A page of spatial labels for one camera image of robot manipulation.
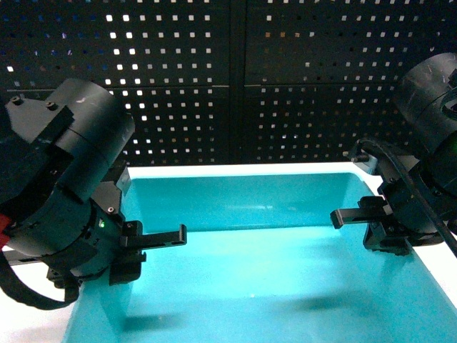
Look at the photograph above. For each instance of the teal plastic bin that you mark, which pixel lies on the teal plastic bin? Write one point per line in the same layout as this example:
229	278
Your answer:
262	263

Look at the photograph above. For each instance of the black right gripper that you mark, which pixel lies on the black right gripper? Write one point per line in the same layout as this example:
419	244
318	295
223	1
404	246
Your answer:
410	208

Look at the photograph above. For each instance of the red connector block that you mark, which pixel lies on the red connector block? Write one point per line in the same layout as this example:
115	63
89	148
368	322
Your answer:
5	222

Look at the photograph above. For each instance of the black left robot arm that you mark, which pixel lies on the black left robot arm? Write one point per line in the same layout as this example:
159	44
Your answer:
79	121

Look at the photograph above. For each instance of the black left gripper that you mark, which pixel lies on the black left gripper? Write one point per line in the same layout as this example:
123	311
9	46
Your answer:
68	217

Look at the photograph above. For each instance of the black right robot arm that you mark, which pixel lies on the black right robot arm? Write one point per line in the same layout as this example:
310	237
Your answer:
426	97

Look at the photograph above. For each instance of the black perforated pegboard panel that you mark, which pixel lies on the black perforated pegboard panel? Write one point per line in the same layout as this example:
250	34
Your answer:
231	82

